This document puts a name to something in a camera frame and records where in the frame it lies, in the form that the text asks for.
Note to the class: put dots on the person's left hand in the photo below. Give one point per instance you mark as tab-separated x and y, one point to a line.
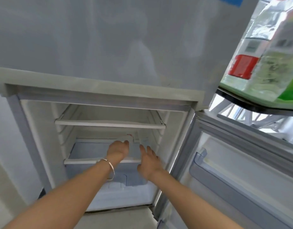
118	151

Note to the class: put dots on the person's right hand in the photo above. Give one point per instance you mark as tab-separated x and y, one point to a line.
151	164

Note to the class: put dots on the grey refrigerator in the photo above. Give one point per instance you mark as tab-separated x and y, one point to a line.
89	45

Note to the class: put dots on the green tray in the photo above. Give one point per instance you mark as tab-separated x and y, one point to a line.
228	82

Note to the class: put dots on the water bottle red cap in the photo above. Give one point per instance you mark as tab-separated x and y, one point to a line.
243	66

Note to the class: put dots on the green grape tea bottle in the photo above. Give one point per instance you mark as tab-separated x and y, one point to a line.
275	69

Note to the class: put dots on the green plum drink bottle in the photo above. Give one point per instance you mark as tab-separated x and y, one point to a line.
290	91

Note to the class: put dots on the person's left forearm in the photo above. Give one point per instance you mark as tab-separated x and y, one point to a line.
65	200

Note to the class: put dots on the person's right forearm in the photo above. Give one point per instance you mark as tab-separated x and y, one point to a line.
191	205

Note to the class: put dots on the dark brown folding table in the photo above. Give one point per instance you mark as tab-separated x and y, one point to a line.
256	106

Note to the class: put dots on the blue label sticker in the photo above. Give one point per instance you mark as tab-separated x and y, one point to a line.
232	1

